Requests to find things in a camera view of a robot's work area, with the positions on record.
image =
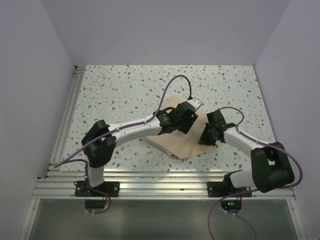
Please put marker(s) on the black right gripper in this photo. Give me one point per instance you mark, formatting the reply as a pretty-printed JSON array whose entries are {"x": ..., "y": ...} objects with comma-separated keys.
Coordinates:
[{"x": 203, "y": 139}]

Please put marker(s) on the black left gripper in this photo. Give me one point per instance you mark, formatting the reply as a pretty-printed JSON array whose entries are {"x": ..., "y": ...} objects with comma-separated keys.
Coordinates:
[{"x": 185, "y": 128}]

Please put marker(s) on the beige cloth mat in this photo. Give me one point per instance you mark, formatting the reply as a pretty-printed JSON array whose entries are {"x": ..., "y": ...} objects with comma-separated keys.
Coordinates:
[{"x": 184, "y": 146}]

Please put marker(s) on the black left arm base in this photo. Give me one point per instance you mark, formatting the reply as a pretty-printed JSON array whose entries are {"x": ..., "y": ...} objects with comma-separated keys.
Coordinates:
[{"x": 98, "y": 198}]

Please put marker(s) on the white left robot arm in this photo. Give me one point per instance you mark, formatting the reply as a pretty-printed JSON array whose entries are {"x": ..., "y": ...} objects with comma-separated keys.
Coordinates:
[{"x": 101, "y": 140}]

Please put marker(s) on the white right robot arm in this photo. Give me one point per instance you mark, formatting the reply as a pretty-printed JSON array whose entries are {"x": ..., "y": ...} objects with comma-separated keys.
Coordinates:
[{"x": 270, "y": 167}]

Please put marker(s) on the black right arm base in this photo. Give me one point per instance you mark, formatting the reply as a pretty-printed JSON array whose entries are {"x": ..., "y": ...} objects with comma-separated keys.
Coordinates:
[{"x": 232, "y": 196}]

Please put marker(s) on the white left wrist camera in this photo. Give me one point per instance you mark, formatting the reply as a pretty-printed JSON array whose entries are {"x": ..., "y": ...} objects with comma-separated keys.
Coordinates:
[{"x": 196, "y": 103}]

